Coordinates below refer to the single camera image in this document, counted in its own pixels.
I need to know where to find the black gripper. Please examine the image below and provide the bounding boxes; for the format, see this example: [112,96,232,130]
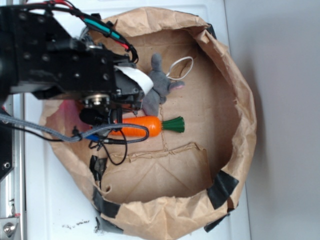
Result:
[47,37,153,112]

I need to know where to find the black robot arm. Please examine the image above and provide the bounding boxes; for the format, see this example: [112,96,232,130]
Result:
[0,2,154,111]

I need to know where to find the grey plush bunny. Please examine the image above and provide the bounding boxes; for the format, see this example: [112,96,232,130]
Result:
[142,53,185,117]

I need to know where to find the orange plastic carrot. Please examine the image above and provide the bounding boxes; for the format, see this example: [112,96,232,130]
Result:
[121,116,185,137]

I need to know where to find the white rubber band loop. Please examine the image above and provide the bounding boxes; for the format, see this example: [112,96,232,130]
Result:
[166,56,194,81]

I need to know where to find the brown paper bag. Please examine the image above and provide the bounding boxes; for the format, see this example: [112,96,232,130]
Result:
[51,7,257,240]

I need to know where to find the red green wire bundle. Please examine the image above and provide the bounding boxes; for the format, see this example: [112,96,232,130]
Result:
[27,0,139,63]

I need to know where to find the grey braided cable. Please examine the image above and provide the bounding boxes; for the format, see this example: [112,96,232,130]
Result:
[0,113,150,144]

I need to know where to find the aluminium frame rail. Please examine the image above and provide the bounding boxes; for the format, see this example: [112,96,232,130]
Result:
[0,94,27,240]

